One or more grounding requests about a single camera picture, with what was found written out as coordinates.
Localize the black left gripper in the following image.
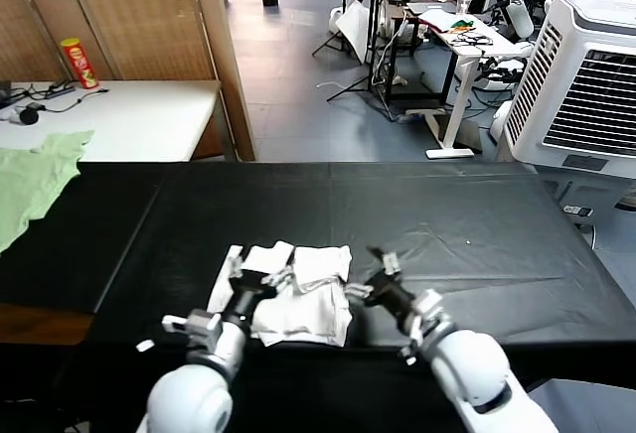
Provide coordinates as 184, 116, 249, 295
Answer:
226, 249, 297, 328

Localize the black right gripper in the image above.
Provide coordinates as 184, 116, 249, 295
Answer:
343, 247, 418, 325

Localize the white t-shirt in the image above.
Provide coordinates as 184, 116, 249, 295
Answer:
206, 239, 354, 349

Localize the black tablecloth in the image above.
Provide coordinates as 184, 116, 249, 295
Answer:
0, 160, 636, 433

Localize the white side table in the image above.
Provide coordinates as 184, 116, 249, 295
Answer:
0, 79, 223, 164

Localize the black monitor stand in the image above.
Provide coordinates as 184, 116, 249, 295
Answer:
327, 0, 398, 121

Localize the light green garment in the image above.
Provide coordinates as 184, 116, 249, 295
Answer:
0, 129, 96, 254

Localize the white leaning board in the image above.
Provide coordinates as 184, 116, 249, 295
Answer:
335, 0, 372, 65

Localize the white standing desk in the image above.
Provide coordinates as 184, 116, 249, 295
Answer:
419, 9, 521, 160

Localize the black power strip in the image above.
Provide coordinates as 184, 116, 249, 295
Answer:
47, 79, 79, 99

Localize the teal cloth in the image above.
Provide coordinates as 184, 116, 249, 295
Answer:
419, 9, 461, 32

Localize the dark brown desk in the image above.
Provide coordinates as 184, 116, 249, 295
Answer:
367, 0, 458, 106

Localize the red chips can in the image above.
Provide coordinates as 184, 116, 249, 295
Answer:
60, 38, 100, 90

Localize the laptop computer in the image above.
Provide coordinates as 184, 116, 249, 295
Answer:
406, 0, 458, 16

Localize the black and white handheld device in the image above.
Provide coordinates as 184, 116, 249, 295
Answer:
0, 102, 46, 126

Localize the white air cooler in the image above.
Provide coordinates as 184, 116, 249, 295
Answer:
496, 0, 636, 181

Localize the wooden slatted partition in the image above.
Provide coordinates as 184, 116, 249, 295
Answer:
0, 0, 257, 162

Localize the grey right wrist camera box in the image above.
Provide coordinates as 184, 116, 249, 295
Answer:
411, 289, 456, 335

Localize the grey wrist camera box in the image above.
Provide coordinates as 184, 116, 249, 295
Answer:
162, 308, 223, 350
411, 289, 456, 335

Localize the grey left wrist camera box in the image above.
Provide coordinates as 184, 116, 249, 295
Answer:
162, 308, 223, 350

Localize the black cable bundle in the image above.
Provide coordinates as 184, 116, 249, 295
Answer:
446, 30, 496, 48

